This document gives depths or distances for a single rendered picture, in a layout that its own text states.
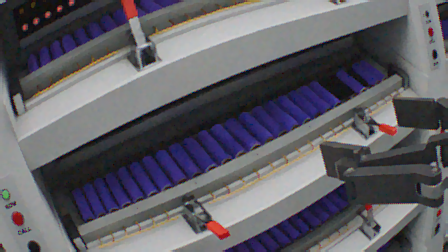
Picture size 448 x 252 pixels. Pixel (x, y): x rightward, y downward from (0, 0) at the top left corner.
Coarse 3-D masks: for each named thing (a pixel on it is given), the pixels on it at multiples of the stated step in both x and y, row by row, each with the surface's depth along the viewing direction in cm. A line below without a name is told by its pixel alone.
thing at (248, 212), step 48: (336, 48) 80; (384, 48) 76; (192, 96) 71; (96, 144) 66; (384, 144) 67; (48, 192) 57; (240, 192) 62; (288, 192) 60; (144, 240) 56; (192, 240) 56; (240, 240) 60
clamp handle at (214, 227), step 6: (198, 210) 56; (198, 216) 56; (204, 216) 56; (204, 222) 54; (210, 222) 54; (216, 222) 53; (210, 228) 52; (216, 228) 52; (222, 228) 52; (216, 234) 51; (222, 234) 51; (228, 234) 51
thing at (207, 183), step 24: (360, 96) 69; (384, 96) 71; (312, 120) 66; (336, 120) 67; (288, 144) 64; (216, 168) 62; (240, 168) 62; (168, 192) 60; (192, 192) 60; (120, 216) 57; (144, 216) 58; (168, 216) 58; (120, 240) 55
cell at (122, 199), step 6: (108, 174) 63; (114, 174) 64; (108, 180) 63; (114, 180) 63; (108, 186) 63; (114, 186) 62; (120, 186) 62; (114, 192) 61; (120, 192) 61; (120, 198) 60; (126, 198) 60; (120, 204) 59
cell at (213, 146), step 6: (198, 132) 68; (204, 132) 68; (198, 138) 68; (204, 138) 67; (210, 138) 67; (204, 144) 67; (210, 144) 66; (216, 144) 66; (210, 150) 66; (216, 150) 65; (222, 150) 65; (210, 156) 66; (216, 156) 65; (222, 156) 64; (228, 156) 64; (222, 162) 64
